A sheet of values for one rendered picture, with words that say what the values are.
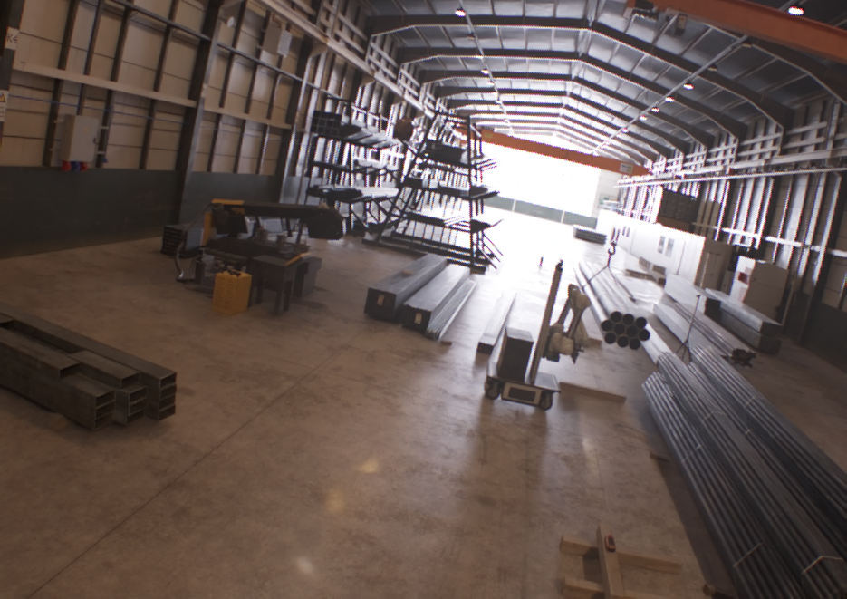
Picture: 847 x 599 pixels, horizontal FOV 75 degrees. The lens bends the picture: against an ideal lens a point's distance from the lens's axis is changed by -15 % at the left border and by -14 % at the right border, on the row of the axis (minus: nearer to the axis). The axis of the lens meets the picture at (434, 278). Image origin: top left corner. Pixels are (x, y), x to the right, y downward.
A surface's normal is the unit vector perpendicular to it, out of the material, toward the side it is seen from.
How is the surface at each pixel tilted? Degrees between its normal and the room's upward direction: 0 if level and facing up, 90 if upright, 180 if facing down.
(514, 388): 90
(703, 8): 90
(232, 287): 90
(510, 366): 90
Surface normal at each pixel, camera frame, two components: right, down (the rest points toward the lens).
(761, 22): -0.15, 0.13
